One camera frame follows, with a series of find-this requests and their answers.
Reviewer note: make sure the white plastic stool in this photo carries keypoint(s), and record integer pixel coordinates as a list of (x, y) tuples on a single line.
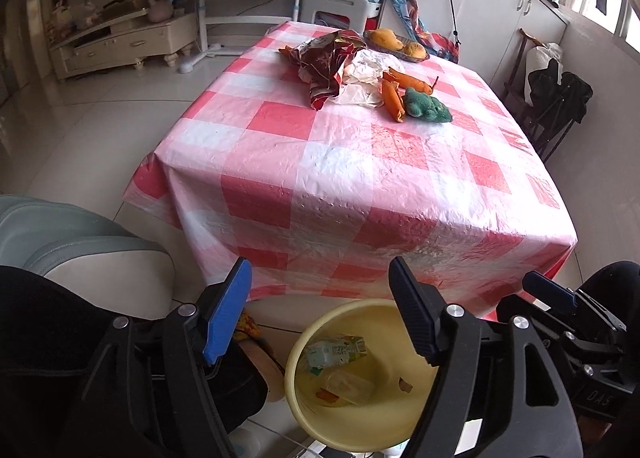
[(340, 5)]

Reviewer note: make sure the white cupboard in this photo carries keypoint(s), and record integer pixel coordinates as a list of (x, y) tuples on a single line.
[(490, 17)]

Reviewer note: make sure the colourful printed bag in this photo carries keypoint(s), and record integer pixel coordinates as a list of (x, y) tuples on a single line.
[(415, 17)]

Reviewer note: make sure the red checked tablecloth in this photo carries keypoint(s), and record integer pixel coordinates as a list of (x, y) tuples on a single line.
[(325, 162)]

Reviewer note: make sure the white sack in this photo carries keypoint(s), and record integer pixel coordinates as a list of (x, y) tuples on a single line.
[(540, 57)]

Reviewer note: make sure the yellow mango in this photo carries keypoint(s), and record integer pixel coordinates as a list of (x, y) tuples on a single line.
[(385, 39), (415, 48)]

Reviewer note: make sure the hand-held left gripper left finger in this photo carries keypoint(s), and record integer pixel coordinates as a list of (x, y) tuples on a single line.
[(227, 313)]

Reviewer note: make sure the white plastic bag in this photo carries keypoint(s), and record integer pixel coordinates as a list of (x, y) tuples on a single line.
[(367, 62)]

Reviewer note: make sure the small brown scrap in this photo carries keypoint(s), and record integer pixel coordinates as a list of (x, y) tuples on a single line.
[(405, 384)]

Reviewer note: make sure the dark wooden chair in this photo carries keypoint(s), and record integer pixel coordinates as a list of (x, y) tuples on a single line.
[(523, 40)]

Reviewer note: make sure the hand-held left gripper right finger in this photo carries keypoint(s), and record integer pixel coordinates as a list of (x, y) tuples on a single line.
[(415, 313)]

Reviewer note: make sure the small orange carrot piece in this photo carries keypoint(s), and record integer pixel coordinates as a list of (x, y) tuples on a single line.
[(286, 50)]

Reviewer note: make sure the black jacket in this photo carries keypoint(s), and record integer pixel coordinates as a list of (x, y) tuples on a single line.
[(555, 87)]

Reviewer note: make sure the clear plastic container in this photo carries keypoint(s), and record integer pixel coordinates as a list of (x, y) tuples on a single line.
[(350, 384)]

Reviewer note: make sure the yellow plastic bin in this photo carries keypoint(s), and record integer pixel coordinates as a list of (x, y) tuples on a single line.
[(380, 333)]

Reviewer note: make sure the grey white sofa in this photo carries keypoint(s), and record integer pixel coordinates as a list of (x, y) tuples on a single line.
[(60, 243)]

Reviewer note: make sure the cream cabinet with drawers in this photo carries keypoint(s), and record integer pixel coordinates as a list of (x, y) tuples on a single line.
[(125, 45)]

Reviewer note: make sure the red brown foil snack bag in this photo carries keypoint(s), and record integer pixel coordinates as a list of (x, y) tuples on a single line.
[(320, 62)]

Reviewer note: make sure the pale plastic bags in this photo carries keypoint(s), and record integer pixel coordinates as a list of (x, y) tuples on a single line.
[(75, 15)]

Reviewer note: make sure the green plush toy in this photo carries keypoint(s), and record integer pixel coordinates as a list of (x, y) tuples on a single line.
[(422, 105)]

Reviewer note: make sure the pink kettlebell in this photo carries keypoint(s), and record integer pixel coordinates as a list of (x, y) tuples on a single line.
[(161, 11)]

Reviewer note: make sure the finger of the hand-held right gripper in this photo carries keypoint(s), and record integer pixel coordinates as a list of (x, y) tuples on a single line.
[(547, 288)]

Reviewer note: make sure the colourful knitted slipper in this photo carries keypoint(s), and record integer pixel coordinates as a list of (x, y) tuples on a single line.
[(247, 327)]

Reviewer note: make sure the woven basket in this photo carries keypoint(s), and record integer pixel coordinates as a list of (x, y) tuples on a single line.
[(400, 55)]

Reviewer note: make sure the orange carrot with stem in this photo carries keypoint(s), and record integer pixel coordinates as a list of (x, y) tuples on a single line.
[(410, 81)]

